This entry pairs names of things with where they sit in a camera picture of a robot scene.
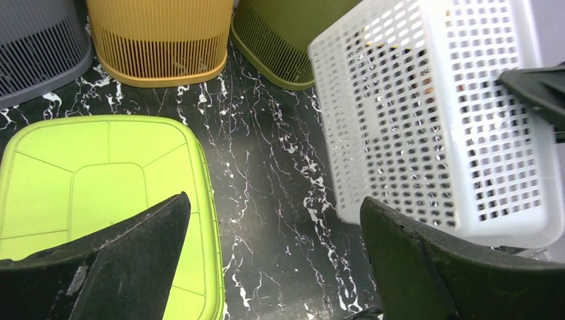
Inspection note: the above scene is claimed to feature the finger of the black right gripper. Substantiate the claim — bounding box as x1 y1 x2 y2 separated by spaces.
498 63 564 143

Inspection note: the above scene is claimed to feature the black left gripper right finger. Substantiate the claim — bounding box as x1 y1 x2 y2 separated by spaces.
360 197 564 319

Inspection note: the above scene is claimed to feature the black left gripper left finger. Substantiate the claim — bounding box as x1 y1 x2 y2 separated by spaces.
1 193 191 319

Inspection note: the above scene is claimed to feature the lime green plastic tub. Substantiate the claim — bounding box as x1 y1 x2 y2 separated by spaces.
1 115 225 319

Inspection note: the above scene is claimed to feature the white perforated tray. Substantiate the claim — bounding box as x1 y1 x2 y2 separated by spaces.
308 1 564 249

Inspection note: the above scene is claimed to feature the orange mesh bin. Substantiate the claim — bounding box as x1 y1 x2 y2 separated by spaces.
87 0 233 88

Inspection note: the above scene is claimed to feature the grey mesh bin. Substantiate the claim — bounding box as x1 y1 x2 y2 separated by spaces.
1 0 94 109

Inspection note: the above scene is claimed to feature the olive green mesh bin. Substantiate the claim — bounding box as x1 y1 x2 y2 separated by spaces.
231 0 359 91

